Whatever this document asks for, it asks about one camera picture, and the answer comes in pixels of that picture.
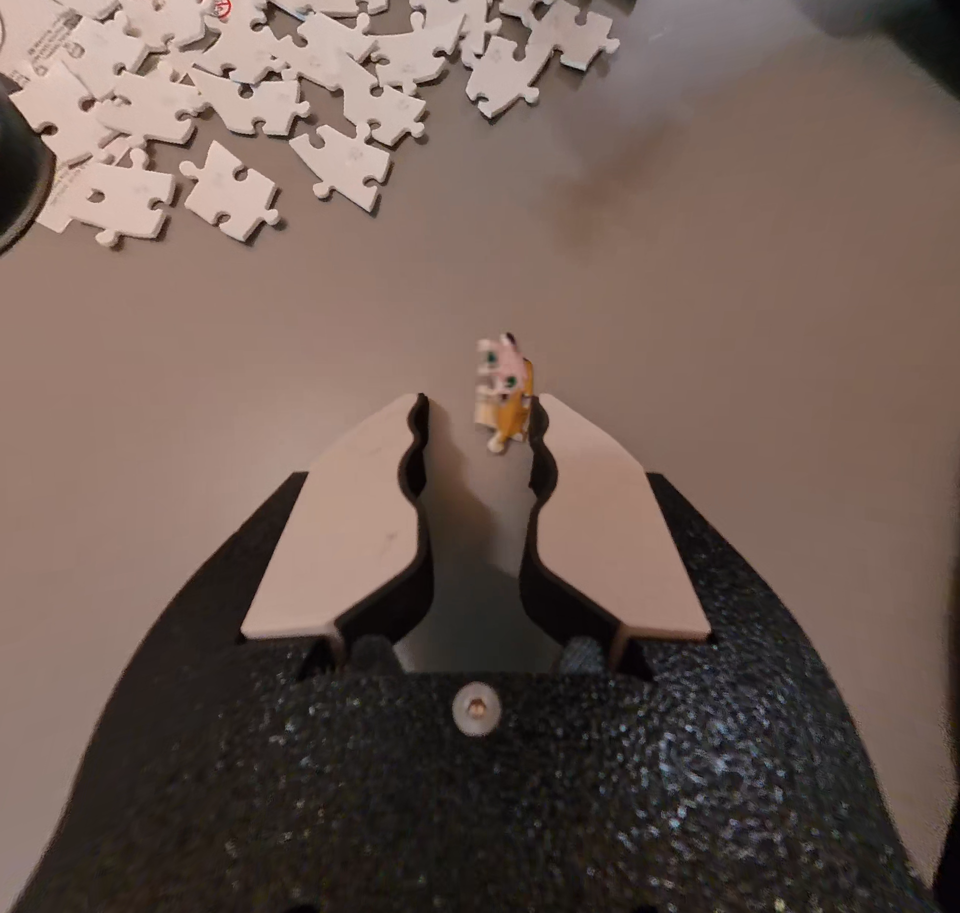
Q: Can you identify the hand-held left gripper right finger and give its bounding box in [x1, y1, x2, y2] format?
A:
[519, 391, 714, 673]

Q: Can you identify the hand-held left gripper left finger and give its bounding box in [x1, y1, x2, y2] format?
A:
[240, 391, 438, 663]

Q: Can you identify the pink and orange puzzle piece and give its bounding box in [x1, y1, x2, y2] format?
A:
[474, 331, 537, 455]

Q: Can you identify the pile of white puzzle pieces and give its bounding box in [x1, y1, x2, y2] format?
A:
[0, 0, 774, 248]

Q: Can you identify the black round puzzle stand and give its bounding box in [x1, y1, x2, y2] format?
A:
[0, 76, 57, 254]

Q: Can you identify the printed instruction sheet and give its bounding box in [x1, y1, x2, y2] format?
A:
[0, 0, 249, 235]

